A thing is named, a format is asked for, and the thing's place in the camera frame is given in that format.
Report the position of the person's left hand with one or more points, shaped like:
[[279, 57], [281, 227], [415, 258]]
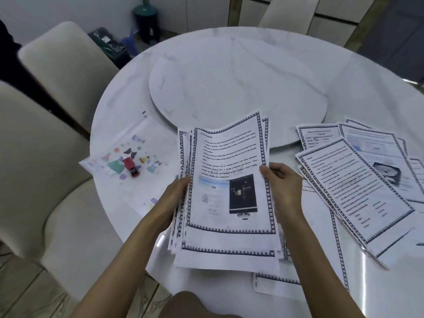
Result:
[[172, 201]]

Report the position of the person's right hand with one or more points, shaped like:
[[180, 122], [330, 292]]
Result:
[[286, 192]]

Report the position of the person's right thumb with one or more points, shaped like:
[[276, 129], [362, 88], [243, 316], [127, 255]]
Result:
[[265, 173]]

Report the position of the person's left thumb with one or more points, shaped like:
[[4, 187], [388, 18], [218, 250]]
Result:
[[184, 180]]

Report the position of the stack of bordered printed sheets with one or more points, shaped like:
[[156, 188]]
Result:
[[228, 201]]

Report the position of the person's left forearm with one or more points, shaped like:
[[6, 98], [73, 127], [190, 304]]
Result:
[[132, 258]]

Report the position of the person's right forearm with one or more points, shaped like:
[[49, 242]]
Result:
[[318, 261]]

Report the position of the small red black stapler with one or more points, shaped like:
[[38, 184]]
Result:
[[131, 167]]

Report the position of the clear colourful print plastic folder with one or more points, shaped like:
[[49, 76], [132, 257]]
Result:
[[116, 182]]

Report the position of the white marble turntable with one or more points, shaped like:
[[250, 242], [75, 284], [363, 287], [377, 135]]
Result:
[[238, 89]]

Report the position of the pile of loose bordered papers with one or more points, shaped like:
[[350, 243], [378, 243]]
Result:
[[357, 192]]

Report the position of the person's leg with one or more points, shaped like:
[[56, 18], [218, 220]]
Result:
[[202, 306]]

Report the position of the large cream upholstered chair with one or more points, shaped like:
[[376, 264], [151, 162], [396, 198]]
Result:
[[43, 182]]

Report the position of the blue broom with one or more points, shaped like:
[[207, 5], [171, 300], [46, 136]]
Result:
[[128, 42]]

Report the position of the black plastic basket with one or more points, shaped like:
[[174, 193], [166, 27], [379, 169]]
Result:
[[111, 46]]

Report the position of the dark green pedal bin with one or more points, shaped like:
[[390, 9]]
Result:
[[145, 23]]

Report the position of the cream panelled cabinets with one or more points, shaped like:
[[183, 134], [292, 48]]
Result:
[[334, 16]]

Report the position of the dark grey panel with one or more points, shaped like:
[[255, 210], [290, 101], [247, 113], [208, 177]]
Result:
[[394, 39]]

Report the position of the cream chair with dark frame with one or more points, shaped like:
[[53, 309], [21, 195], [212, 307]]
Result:
[[66, 66]]

